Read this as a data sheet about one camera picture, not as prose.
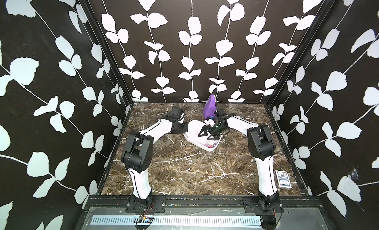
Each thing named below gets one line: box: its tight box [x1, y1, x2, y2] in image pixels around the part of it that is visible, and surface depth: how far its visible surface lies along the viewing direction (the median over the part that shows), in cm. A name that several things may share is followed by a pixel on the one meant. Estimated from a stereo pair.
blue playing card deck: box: [275, 169, 292, 189], surface depth 83 cm
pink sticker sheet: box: [185, 119, 213, 147], surface depth 98 cm
